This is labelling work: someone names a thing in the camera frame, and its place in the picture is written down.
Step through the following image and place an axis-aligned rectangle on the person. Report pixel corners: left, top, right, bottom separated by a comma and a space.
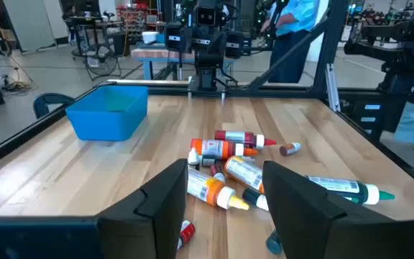
259, 0, 321, 84

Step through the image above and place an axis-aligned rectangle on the small green food coloring bottle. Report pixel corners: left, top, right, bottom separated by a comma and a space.
241, 187, 270, 212

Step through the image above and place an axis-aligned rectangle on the large red food coloring bottle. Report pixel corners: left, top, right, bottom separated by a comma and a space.
214, 129, 277, 150

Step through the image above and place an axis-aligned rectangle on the black floor fan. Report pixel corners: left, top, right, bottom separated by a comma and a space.
83, 42, 122, 82

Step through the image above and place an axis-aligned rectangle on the white container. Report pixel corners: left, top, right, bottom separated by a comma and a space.
141, 31, 160, 45

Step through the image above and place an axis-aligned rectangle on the wooden table with blue legs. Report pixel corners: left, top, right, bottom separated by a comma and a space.
131, 42, 236, 81

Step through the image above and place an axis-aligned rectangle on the cable pile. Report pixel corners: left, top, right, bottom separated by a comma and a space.
0, 70, 34, 95

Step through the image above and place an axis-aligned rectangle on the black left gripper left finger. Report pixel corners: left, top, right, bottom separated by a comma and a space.
96, 158, 190, 259

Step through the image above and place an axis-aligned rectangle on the red storage rack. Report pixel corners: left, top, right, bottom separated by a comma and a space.
116, 2, 165, 35

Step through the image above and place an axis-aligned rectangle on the person's hand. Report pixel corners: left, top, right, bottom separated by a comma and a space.
259, 18, 277, 36

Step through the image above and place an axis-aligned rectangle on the large red-orange food coloring bottle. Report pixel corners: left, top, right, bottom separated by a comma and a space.
224, 155, 265, 195

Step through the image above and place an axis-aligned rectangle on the dark cluttered desk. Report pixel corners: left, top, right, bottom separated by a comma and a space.
64, 14, 125, 58

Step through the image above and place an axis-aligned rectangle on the blue plastic bin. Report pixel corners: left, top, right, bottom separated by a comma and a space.
65, 85, 150, 142

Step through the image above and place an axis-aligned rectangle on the large orange food coloring bottle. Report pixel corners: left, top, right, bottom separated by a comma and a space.
190, 138, 259, 160

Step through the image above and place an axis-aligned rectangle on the large green food coloring bottle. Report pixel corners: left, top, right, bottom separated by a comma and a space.
304, 175, 396, 206

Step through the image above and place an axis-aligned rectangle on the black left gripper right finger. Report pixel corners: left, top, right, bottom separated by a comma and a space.
262, 160, 355, 259

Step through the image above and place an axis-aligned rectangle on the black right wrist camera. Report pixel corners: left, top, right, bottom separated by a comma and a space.
195, 6, 218, 27

